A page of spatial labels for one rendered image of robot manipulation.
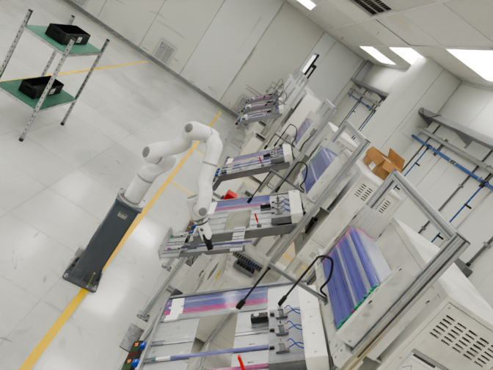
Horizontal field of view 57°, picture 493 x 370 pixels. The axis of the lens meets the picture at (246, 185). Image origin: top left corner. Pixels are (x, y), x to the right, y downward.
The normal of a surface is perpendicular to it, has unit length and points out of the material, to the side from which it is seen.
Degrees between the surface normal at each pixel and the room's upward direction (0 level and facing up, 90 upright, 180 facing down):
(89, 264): 90
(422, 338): 90
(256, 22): 90
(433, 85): 90
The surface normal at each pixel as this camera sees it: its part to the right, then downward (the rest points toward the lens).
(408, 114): -0.06, 0.30
